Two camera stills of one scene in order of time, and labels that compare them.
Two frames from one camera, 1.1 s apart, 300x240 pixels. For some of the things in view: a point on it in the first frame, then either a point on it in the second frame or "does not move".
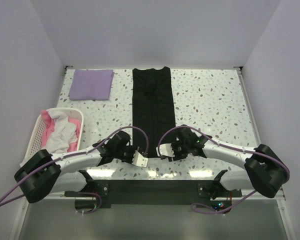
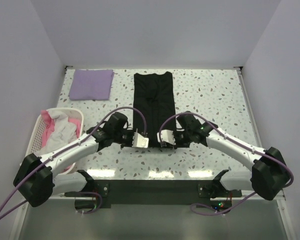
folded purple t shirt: x=92 y=84 does not move
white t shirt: x=65 y=133 does not move
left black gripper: x=133 y=148 to x=130 y=144
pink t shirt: x=48 y=126 does not move
